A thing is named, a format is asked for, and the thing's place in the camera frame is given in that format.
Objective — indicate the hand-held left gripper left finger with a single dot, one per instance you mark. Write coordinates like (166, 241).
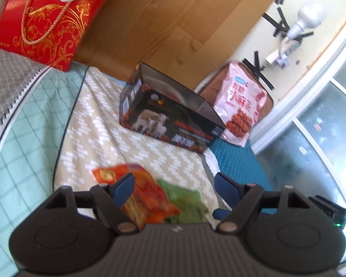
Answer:
(123, 187)

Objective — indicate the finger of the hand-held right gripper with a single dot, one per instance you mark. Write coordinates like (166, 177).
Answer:
(220, 214)

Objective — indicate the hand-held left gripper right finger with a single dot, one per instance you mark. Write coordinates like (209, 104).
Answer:
(226, 187)

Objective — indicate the orange snack packet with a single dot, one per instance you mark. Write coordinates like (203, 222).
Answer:
(150, 199)

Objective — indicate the green snack packet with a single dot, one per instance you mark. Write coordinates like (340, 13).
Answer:
(187, 205)

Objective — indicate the black sheep print box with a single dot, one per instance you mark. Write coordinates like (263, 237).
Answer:
(173, 118)

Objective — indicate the blue textured mat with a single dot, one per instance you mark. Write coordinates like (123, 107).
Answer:
(242, 167)

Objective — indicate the white printed sheet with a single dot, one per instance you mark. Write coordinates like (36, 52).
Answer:
(212, 164)

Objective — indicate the glass sliding door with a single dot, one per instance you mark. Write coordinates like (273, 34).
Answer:
(314, 138)

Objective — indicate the pink snack bag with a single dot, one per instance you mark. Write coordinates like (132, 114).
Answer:
(239, 101)

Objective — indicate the brown seat cushion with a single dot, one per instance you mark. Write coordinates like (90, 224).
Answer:
(263, 104)

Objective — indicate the green and grey checked quilt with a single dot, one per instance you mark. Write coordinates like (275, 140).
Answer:
(26, 115)

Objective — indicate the white power strip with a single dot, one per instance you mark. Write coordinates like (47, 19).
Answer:
(291, 47)

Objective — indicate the wooden headboard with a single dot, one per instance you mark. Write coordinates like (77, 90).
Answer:
(173, 26)

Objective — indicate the red gift box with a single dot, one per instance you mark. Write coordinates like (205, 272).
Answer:
(49, 23)

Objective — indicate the white bulb lamp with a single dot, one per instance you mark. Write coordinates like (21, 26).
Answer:
(308, 16)

